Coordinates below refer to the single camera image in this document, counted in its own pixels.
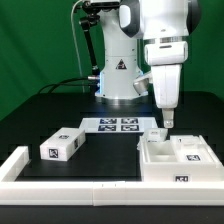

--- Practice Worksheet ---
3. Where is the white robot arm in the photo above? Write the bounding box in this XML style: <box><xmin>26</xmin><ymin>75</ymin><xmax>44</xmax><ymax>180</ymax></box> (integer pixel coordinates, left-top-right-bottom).
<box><xmin>88</xmin><ymin>0</ymin><xmax>201</xmax><ymax>128</ymax></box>

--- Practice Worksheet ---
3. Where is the white marker base plate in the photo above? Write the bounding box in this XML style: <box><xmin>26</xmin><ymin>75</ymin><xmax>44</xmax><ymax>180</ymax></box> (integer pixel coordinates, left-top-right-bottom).
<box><xmin>79</xmin><ymin>117</ymin><xmax>157</xmax><ymax>133</ymax></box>

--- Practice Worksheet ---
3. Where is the white closed box part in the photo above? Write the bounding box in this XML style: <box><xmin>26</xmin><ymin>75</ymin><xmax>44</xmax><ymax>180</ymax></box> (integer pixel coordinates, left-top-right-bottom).
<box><xmin>40</xmin><ymin>127</ymin><xmax>86</xmax><ymax>161</ymax></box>

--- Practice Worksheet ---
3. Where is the white U-shaped table frame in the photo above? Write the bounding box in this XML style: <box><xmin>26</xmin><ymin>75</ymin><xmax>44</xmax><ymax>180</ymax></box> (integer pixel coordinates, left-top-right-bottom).
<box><xmin>0</xmin><ymin>146</ymin><xmax>224</xmax><ymax>206</ymax></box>

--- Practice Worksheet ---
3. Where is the small white door part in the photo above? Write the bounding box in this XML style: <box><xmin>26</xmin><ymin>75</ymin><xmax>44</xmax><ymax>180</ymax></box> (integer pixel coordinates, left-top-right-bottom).
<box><xmin>142</xmin><ymin>128</ymin><xmax>168</xmax><ymax>142</ymax></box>

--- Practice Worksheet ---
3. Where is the white cabinet body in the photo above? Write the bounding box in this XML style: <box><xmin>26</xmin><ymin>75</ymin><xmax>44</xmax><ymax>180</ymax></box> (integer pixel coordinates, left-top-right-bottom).
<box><xmin>138</xmin><ymin>136</ymin><xmax>224</xmax><ymax>182</ymax></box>

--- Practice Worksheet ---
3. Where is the white door panel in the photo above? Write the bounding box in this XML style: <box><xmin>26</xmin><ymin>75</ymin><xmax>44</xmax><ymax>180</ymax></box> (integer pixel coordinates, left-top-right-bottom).
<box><xmin>170</xmin><ymin>135</ymin><xmax>213</xmax><ymax>163</ymax></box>

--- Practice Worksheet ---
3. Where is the grey hanging cable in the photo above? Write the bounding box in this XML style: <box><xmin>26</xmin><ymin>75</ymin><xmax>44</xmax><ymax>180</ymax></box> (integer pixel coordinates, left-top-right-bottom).
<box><xmin>70</xmin><ymin>0</ymin><xmax>86</xmax><ymax>94</ymax></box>

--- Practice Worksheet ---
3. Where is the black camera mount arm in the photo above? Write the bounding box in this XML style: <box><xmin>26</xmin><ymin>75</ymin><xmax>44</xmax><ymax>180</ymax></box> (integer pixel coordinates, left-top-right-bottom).
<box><xmin>79</xmin><ymin>1</ymin><xmax>100</xmax><ymax>75</ymax></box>

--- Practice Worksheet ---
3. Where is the black cable bundle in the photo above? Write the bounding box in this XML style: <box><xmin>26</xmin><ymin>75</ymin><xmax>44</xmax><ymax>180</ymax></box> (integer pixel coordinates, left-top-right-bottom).
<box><xmin>37</xmin><ymin>77</ymin><xmax>101</xmax><ymax>95</ymax></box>

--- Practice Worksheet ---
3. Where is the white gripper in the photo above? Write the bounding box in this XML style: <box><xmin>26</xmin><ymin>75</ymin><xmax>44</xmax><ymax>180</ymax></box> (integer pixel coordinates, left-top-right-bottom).
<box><xmin>144</xmin><ymin>41</ymin><xmax>188</xmax><ymax>128</ymax></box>

